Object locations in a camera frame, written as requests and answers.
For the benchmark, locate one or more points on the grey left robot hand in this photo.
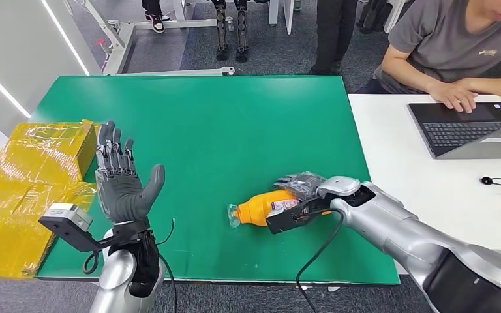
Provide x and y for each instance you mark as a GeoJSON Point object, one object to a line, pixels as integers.
{"type": "Point", "coordinates": [123, 194]}

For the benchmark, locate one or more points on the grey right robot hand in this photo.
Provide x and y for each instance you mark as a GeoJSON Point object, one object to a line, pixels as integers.
{"type": "Point", "coordinates": [302, 183]}

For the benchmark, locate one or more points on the orange bottle with clear cap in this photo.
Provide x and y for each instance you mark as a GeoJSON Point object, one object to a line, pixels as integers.
{"type": "Point", "coordinates": [259, 209]}

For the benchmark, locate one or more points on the person's right forearm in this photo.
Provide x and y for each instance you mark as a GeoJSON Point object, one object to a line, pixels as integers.
{"type": "Point", "coordinates": [406, 71]}

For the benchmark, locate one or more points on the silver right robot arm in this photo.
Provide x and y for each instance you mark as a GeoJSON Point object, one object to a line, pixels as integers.
{"type": "Point", "coordinates": [406, 233]}

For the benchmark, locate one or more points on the yellow film-wrapped cardboard box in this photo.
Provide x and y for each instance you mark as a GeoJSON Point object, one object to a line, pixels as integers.
{"type": "Point", "coordinates": [21, 181]}

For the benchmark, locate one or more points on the white desk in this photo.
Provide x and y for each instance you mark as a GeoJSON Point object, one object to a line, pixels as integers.
{"type": "Point", "coordinates": [427, 172]}

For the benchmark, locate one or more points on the standing person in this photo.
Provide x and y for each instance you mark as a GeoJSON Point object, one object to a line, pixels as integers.
{"type": "Point", "coordinates": [332, 30]}

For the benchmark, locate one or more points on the black humanoid robot leg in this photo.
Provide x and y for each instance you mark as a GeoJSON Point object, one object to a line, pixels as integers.
{"type": "Point", "coordinates": [241, 34]}
{"type": "Point", "coordinates": [221, 34]}

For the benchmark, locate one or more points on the dark grey laptop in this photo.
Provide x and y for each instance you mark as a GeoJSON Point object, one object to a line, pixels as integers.
{"type": "Point", "coordinates": [462, 129]}

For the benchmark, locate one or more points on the white table legs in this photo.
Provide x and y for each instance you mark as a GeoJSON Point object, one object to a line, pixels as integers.
{"type": "Point", "coordinates": [287, 15]}

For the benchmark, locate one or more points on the person's right hand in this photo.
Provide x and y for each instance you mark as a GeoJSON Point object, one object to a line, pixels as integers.
{"type": "Point", "coordinates": [453, 96]}

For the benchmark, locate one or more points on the person's legs with sneakers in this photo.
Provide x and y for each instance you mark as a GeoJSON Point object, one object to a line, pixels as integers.
{"type": "Point", "coordinates": [156, 21]}

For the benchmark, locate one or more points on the black leaning equipment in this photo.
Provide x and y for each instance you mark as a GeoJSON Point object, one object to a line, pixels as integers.
{"type": "Point", "coordinates": [371, 15]}

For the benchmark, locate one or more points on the seated person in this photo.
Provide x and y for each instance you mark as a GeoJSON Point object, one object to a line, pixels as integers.
{"type": "Point", "coordinates": [445, 39]}

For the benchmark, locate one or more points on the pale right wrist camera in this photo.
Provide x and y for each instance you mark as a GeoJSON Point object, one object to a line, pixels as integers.
{"type": "Point", "coordinates": [289, 218]}

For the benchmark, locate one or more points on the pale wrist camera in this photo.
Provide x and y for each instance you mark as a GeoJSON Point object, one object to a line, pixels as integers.
{"type": "Point", "coordinates": [289, 218]}
{"type": "Point", "coordinates": [69, 216]}

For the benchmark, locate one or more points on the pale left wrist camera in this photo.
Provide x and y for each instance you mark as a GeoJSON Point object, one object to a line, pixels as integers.
{"type": "Point", "coordinates": [69, 216]}

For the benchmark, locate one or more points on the white metal frame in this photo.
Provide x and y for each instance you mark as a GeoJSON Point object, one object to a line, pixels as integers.
{"type": "Point", "coordinates": [118, 43]}

